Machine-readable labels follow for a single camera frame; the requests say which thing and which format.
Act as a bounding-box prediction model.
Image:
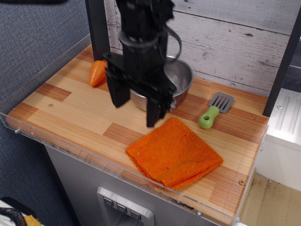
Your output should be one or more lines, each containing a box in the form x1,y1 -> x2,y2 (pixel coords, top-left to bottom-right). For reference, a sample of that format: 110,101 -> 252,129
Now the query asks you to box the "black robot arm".
104,0 -> 176,127

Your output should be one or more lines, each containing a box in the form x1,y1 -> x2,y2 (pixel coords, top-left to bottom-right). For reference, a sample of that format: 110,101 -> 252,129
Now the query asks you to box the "stainless steel bowl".
129,55 -> 195,113

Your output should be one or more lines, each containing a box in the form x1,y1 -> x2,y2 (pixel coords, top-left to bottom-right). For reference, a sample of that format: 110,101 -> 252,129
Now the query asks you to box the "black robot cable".
162,23 -> 183,64

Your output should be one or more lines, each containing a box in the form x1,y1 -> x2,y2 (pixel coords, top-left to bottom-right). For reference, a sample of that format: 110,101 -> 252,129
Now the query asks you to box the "clear acrylic table guard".
1,46 -> 268,226

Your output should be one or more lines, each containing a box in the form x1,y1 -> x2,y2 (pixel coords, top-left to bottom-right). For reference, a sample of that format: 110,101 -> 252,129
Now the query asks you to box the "dark frame post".
85,0 -> 110,61
262,0 -> 301,117

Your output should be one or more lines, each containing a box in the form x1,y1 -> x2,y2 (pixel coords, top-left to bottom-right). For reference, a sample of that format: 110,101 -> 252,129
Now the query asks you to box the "dark left frame post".
85,0 -> 110,61

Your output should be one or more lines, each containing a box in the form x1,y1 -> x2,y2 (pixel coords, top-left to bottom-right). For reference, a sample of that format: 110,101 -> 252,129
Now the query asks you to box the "orange towel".
126,118 -> 223,190

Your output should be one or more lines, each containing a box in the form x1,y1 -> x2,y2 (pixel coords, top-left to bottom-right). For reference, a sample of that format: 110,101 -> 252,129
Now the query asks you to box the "dark right frame post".
262,0 -> 301,117

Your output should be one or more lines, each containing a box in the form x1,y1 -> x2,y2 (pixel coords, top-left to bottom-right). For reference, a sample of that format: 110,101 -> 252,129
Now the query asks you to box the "black braided hose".
0,207 -> 28,226

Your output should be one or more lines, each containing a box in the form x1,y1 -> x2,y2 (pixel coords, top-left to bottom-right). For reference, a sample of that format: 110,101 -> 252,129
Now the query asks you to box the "silver dispenser button panel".
97,186 -> 155,226

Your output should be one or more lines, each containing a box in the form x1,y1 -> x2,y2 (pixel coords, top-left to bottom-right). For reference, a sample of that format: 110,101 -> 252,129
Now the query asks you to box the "grey toy fridge cabinet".
46,146 -> 213,226

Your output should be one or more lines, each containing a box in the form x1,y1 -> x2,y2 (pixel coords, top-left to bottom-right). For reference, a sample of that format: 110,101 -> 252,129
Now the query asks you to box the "orange toy carrot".
89,60 -> 107,87

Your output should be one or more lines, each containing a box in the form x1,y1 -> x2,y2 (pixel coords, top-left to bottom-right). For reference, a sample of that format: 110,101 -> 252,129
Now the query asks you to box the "green handled grey spatula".
198,92 -> 234,129

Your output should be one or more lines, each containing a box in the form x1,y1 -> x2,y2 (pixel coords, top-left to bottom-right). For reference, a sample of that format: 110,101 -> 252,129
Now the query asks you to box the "white toy sink unit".
254,89 -> 301,191

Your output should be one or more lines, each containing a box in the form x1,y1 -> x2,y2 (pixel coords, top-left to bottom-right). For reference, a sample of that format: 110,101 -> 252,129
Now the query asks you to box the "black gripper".
104,37 -> 176,128

